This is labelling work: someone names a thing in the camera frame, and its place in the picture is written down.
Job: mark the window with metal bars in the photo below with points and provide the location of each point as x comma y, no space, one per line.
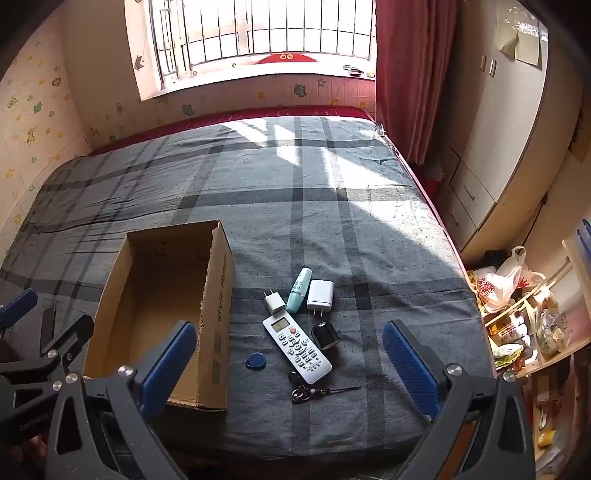
258,27

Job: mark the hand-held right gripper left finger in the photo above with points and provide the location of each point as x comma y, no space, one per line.
168,369

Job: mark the white printed plastic bag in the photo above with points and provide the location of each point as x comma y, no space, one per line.
501,286

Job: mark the red curtain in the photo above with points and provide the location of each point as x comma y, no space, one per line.
411,69

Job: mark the clear bag of food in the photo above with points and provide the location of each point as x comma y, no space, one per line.
551,332

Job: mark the paper notes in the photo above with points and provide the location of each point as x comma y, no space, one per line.
526,46

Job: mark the grey plaid bedsheet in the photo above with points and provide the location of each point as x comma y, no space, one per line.
277,184

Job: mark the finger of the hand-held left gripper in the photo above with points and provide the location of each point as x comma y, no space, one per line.
18,304
69,334

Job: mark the blue key fob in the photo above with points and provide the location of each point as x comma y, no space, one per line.
255,360

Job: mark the mint green tube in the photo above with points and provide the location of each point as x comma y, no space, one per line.
298,295

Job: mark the red mattress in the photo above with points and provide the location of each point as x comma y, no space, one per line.
277,110

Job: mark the wooden shelf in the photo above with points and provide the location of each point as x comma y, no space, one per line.
575,258

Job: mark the large white charger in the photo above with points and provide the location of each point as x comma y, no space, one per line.
320,295

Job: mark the red windowsill mat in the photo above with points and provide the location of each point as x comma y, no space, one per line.
286,57

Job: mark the white remote control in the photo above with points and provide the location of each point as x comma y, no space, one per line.
298,348

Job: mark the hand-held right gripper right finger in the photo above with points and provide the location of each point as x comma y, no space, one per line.
411,369

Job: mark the small black cap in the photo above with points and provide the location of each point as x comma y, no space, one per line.
324,336

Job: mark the beige wardrobe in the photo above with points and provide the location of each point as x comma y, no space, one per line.
498,115

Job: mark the cardboard box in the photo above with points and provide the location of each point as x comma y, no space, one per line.
157,286

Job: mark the small white charger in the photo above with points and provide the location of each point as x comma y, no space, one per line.
275,303

